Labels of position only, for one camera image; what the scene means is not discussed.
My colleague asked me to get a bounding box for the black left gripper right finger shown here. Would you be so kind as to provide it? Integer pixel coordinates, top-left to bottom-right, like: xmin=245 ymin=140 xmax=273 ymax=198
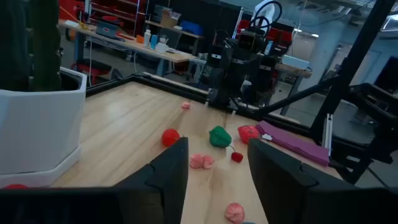
xmin=248 ymin=138 xmax=358 ymax=224

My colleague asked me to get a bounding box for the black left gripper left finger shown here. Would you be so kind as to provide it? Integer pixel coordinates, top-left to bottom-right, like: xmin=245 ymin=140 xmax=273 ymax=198
xmin=113 ymin=137 xmax=190 ymax=224

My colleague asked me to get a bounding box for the pink toy garlic bulb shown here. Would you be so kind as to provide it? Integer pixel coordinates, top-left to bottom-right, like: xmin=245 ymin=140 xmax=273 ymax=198
xmin=189 ymin=153 xmax=216 ymax=170

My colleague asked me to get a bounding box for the red toy tomato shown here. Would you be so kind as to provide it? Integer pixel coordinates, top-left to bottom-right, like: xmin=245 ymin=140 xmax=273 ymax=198
xmin=161 ymin=128 xmax=181 ymax=147

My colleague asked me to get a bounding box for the red toy cherry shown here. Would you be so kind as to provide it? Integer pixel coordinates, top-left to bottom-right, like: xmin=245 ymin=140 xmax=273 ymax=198
xmin=229 ymin=144 xmax=244 ymax=163

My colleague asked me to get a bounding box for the pink toy garlic piece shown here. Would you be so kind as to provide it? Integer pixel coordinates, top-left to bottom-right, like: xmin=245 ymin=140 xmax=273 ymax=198
xmin=224 ymin=202 xmax=246 ymax=224

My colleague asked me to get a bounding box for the green toy bell pepper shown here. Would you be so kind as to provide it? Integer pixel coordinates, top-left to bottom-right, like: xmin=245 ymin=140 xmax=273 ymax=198
xmin=208 ymin=125 xmax=233 ymax=148

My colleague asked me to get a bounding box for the pink-red toy strawberry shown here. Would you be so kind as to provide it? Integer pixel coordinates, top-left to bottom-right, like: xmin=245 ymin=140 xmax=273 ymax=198
xmin=238 ymin=124 xmax=261 ymax=145

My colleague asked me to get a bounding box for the purple folded cloth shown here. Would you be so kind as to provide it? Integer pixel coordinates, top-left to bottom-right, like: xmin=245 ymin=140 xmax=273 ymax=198
xmin=255 ymin=120 xmax=330 ymax=167

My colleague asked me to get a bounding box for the long wooden workbench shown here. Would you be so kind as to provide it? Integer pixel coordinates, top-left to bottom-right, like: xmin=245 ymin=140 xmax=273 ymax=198
xmin=58 ymin=19 xmax=200 ymax=77

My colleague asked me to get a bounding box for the blue storage bin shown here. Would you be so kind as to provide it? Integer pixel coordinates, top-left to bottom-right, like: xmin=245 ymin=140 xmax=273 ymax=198
xmin=181 ymin=20 xmax=205 ymax=37

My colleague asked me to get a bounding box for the small wooden side table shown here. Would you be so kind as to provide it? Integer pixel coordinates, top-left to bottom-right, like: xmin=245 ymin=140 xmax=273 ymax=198
xmin=275 ymin=62 xmax=313 ymax=116

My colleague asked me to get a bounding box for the white mug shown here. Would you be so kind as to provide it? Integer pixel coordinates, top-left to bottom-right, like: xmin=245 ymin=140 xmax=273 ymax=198
xmin=155 ymin=42 xmax=170 ymax=54

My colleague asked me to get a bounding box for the white box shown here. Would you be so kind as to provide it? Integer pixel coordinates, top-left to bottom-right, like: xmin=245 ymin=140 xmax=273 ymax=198
xmin=281 ymin=54 xmax=310 ymax=70

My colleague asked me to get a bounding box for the brown cardboard box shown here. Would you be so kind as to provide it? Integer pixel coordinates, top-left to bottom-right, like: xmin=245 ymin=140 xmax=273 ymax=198
xmin=160 ymin=9 xmax=182 ymax=29

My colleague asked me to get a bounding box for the white plastic bottle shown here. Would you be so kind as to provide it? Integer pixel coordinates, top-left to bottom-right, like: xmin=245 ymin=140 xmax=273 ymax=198
xmin=143 ymin=29 xmax=152 ymax=49

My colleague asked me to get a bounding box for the grey-blue tool case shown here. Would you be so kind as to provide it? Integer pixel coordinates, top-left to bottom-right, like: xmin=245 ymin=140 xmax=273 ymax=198
xmin=95 ymin=21 xmax=119 ymax=39

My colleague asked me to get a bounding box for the red black rolling stool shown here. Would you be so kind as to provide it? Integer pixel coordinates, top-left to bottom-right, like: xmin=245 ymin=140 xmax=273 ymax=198
xmin=70 ymin=58 xmax=113 ymax=85

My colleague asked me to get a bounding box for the red metal shelving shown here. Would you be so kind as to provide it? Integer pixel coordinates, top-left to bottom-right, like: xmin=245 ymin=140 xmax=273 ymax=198
xmin=58 ymin=0 xmax=147 ymax=37

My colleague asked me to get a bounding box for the white hexagonal plant pot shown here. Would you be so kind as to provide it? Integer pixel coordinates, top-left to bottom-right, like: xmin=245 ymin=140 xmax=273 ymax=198
xmin=0 ymin=67 xmax=88 ymax=189

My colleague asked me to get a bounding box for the green cactus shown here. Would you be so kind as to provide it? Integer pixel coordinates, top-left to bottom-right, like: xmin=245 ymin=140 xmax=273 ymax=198
xmin=0 ymin=0 xmax=63 ymax=92

